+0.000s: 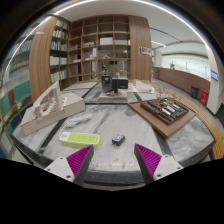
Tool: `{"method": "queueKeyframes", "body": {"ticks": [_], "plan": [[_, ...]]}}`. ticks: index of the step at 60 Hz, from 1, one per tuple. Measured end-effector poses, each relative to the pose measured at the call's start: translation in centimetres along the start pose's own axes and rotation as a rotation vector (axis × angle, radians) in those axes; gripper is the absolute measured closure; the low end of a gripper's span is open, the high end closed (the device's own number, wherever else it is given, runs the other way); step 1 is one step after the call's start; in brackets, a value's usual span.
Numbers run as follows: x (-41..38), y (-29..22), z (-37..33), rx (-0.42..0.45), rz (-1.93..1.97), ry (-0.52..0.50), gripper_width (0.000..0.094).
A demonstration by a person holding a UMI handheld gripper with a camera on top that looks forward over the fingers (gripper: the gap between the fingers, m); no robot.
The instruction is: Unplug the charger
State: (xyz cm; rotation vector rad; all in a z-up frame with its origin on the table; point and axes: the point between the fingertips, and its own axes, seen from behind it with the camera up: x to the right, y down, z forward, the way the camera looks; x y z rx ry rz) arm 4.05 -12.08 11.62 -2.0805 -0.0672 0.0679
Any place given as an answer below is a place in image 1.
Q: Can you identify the dark bookshelf with books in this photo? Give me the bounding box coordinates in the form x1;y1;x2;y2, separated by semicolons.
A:
49;18;72;89

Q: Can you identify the wall display screen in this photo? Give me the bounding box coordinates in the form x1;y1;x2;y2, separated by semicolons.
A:
210;69;220;82

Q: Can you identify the wooden cubby shelf unit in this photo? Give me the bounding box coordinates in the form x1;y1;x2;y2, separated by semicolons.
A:
67;15;132;83

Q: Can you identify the small black charger block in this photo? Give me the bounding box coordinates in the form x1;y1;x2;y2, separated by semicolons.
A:
111;133;126;147

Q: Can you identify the red standing sign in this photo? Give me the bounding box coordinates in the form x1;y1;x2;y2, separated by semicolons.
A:
199;89;210;107

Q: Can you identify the green and white power strip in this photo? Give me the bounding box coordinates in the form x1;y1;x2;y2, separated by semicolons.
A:
58;131;103;149

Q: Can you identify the black bin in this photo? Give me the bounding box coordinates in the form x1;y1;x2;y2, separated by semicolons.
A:
190;85;200;100

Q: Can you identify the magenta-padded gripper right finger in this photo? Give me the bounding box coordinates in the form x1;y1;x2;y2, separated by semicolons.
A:
133;143;184;185

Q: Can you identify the glass-fronted bookshelf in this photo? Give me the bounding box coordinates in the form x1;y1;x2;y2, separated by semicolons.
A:
0;36;34;141

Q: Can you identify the pale flat building model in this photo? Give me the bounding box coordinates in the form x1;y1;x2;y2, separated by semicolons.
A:
128;79;156;94

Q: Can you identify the black building model on base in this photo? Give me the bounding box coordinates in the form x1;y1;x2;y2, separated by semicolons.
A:
98;74;129;99

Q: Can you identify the brown building model on board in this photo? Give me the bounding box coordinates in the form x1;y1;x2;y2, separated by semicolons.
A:
127;95;197;140

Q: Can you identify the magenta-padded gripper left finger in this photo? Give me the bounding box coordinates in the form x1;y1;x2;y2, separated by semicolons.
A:
44;144;95;188

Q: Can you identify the wall poster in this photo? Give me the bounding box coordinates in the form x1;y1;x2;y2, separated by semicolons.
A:
138;46;153;57

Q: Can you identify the white coiled power cable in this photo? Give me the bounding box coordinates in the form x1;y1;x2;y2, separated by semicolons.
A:
56;113;93;134

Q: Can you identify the white cardboard building model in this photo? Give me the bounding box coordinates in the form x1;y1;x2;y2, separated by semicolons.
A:
19;80;87;137

